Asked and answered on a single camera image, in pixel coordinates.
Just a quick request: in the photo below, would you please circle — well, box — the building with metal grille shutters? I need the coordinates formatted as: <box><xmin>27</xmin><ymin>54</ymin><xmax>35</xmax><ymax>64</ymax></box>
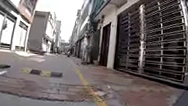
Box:
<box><xmin>83</xmin><ymin>0</ymin><xmax>188</xmax><ymax>90</ymax></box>

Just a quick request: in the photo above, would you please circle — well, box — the yellow black speed bump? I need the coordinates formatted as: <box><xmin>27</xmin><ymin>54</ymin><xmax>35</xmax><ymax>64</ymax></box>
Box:
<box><xmin>0</xmin><ymin>62</ymin><xmax>64</xmax><ymax>80</ymax></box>

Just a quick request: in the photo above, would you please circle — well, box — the building with white shutters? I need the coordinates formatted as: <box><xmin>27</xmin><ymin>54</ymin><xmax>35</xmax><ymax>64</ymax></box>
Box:
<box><xmin>0</xmin><ymin>0</ymin><xmax>41</xmax><ymax>55</ymax></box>

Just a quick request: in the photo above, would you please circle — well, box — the grey concrete building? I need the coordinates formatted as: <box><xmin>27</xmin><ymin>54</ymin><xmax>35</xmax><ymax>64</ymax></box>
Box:
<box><xmin>26</xmin><ymin>9</ymin><xmax>59</xmax><ymax>56</ymax></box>

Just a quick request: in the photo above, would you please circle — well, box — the row of buildings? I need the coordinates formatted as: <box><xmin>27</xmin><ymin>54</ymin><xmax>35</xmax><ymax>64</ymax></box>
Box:
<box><xmin>66</xmin><ymin>0</ymin><xmax>99</xmax><ymax>62</ymax></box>

